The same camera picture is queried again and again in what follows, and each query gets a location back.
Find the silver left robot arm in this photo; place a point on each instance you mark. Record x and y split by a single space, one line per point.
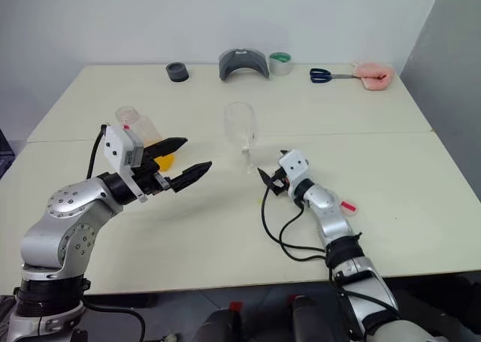
64 221

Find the dark laptop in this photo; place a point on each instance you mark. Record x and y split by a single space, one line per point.
5 154

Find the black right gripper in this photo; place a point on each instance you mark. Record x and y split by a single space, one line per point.
280 184

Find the clear bottle with orange drink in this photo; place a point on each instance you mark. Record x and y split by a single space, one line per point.
144 129

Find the clear bottle cap red label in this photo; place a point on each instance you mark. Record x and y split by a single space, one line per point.
349 207

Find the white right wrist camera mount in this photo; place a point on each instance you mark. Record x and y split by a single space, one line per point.
295 167

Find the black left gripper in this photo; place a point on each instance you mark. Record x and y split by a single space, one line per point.
148 180

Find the dark rounded shape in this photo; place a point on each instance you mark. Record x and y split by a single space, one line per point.
216 327
312 319

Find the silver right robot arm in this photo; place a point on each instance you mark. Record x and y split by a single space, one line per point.
334 221

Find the tape roll with green core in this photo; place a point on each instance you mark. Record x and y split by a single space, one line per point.
281 65

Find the grey curved visor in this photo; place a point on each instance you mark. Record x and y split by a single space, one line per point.
229 63

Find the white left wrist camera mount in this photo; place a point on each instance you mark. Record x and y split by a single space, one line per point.
118 146

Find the pink fluffy cloth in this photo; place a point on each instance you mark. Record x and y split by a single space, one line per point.
376 77

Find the clear wine glass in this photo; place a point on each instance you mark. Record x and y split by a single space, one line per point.
240 126

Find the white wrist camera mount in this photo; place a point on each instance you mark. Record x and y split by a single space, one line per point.
118 146
295 167

